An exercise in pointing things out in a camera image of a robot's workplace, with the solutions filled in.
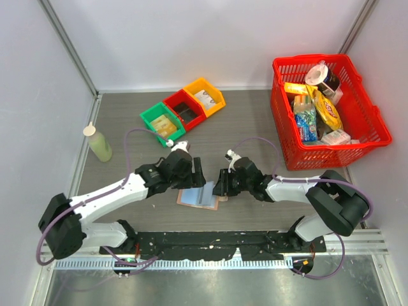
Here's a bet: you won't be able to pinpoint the white small box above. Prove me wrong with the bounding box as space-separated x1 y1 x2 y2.
321 129 351 145

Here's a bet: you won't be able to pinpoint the red plastic shopping basket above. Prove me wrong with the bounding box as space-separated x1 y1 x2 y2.
270 54 392 170

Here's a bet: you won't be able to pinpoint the grey patterned card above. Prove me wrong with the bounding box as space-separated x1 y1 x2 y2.
203 96 217 110
194 90 212 101

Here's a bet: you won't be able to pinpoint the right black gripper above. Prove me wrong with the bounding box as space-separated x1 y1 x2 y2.
212 168 252 196

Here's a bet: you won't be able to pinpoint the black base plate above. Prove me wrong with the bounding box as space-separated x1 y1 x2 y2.
112 231 326 261

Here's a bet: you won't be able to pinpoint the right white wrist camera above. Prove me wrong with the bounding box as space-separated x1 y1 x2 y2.
225 149 242 172

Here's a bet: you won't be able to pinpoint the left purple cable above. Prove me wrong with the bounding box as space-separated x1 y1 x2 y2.
35 127 175 275

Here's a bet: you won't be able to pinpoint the green liquid squeeze bottle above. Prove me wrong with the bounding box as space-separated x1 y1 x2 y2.
83 121 113 162

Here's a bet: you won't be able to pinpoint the blue snack bag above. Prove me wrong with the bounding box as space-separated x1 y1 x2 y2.
293 95 318 142

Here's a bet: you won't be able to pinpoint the black cards in red bin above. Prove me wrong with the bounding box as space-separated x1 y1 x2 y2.
173 102 198 124

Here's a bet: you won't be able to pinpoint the red storage bin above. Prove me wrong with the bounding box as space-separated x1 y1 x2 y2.
163 89 207 132

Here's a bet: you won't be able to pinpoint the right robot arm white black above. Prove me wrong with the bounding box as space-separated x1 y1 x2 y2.
213 157 371 252

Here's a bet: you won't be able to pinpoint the tan leather card holder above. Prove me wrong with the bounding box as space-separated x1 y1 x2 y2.
177 181 228 210

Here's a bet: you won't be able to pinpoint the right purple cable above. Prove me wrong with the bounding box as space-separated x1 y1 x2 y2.
231 136 374 281

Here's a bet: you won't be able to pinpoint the yellow chips bag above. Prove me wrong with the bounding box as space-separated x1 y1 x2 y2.
312 90 343 131

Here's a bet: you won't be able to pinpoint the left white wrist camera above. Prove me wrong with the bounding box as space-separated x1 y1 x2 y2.
171 141 190 154

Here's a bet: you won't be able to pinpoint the yellow cards in green bin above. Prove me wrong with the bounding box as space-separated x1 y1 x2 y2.
150 115 177 138

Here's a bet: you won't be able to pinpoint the dark labelled can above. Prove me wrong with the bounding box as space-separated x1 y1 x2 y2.
317 68 340 96

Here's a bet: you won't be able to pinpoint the yellow storage bin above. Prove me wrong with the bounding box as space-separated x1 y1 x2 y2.
183 78 226 117

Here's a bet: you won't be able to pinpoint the purple cable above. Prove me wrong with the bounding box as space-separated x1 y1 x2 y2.
231 136 374 281
35 127 175 275

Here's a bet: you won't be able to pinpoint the white card with black stripe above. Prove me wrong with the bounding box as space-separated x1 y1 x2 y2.
198 181 219 210

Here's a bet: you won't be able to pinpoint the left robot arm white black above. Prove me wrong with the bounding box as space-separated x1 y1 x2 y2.
38 149 206 259

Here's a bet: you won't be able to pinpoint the white slotted cable duct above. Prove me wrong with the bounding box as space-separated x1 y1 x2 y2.
55 256 293 270

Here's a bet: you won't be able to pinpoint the green storage bin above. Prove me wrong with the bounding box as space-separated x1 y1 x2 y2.
140 102 186 147

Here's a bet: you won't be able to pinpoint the yellow snack packet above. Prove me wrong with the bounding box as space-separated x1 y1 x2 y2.
284 82 318 96

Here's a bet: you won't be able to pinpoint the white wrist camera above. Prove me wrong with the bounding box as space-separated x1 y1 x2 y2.
225 149 242 172
171 141 190 154

